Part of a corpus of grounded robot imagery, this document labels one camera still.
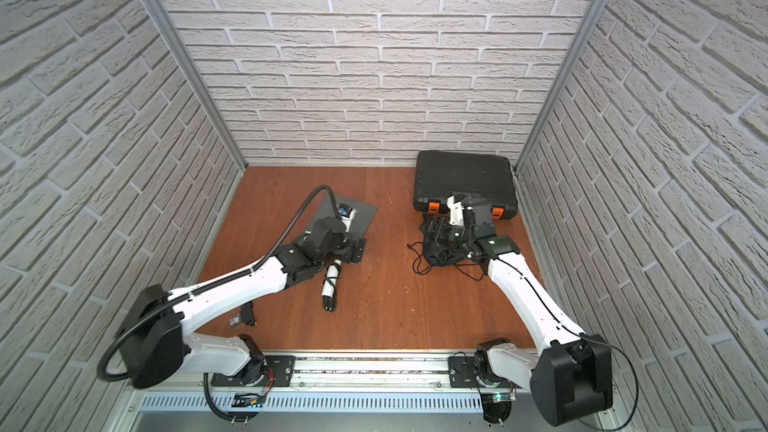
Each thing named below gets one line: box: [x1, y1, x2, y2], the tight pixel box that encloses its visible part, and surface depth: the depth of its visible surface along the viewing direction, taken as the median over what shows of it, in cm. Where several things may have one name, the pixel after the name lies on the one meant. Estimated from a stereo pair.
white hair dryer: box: [321, 259, 342, 313], surface depth 87 cm
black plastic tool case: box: [413, 150, 519, 220], surface depth 112 cm
